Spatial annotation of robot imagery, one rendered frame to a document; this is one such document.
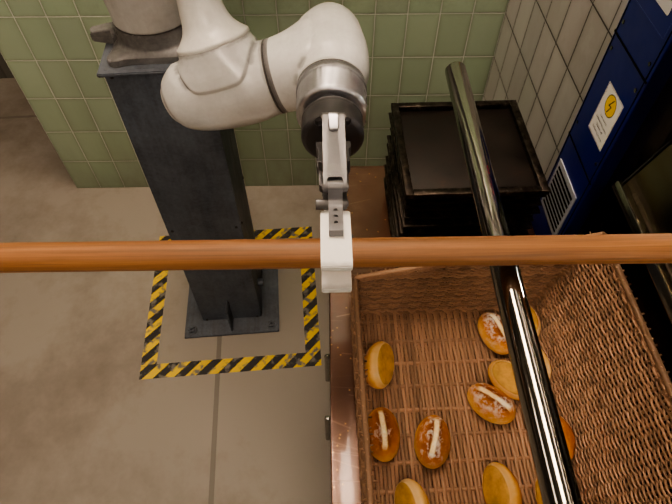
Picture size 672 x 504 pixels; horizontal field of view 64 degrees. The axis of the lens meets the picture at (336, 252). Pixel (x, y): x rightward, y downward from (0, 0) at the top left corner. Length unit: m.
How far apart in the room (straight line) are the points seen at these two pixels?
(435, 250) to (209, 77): 0.39
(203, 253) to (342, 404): 0.65
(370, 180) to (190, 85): 0.80
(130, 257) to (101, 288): 1.56
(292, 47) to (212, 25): 0.11
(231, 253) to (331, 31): 0.34
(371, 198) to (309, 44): 0.76
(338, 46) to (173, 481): 1.35
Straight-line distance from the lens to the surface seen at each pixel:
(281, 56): 0.73
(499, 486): 1.05
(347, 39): 0.73
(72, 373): 1.97
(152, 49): 1.16
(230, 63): 0.74
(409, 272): 1.07
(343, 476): 1.08
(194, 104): 0.77
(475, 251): 0.54
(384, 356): 1.09
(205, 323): 1.90
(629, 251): 0.59
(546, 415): 0.51
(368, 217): 1.37
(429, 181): 1.10
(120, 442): 1.82
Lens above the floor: 1.63
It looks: 53 degrees down
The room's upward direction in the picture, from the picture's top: straight up
